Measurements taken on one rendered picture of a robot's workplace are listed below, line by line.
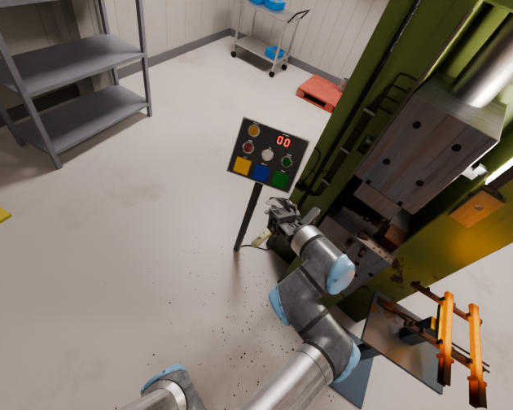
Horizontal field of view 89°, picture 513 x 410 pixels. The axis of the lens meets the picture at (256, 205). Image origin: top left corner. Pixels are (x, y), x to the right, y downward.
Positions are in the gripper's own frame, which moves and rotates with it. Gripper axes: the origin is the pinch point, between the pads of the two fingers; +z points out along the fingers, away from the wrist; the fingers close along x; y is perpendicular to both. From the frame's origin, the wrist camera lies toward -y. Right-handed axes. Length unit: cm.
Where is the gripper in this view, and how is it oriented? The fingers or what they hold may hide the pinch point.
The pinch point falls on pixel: (274, 199)
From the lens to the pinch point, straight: 89.1
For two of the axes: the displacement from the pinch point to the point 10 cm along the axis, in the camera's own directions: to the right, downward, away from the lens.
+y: -8.8, 1.6, -4.4
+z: -4.5, -5.2, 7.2
